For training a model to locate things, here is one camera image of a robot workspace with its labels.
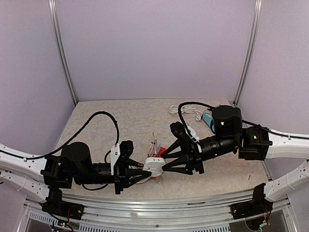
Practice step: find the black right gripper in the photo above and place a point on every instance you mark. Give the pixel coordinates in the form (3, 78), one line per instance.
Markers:
(193, 157)

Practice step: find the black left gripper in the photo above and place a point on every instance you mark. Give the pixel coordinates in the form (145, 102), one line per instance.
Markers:
(122, 173)

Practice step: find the white multi-outlet plug adapter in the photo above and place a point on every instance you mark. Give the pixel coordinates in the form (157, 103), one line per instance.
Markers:
(154, 166)

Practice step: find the white usb charger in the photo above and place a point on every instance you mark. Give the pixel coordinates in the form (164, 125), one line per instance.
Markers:
(157, 145)

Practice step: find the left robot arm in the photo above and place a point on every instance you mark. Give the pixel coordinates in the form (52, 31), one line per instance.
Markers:
(45, 178)

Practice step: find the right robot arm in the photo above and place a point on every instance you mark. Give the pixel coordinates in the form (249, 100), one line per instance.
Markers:
(250, 141)

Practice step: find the red cube adapter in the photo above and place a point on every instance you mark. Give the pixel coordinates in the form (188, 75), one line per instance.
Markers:
(160, 152)

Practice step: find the teal power strip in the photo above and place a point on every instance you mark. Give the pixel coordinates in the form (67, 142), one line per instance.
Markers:
(207, 118)

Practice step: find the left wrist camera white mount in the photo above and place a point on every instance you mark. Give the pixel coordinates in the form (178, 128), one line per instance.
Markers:
(114, 155)

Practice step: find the aluminium front rail frame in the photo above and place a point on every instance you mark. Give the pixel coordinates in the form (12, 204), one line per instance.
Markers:
(200, 214)

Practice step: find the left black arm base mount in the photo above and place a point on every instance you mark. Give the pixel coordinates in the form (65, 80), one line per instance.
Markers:
(54, 205)

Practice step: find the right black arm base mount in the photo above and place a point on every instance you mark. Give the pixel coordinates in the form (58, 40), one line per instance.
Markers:
(257, 205)

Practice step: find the right aluminium corner post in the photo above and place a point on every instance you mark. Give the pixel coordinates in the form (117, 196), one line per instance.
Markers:
(249, 51)

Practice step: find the aluminium corner post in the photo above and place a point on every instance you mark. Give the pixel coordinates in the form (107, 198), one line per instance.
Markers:
(249, 51)
(61, 51)

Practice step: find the left aluminium corner post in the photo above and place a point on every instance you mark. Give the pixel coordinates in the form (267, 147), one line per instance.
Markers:
(61, 51)

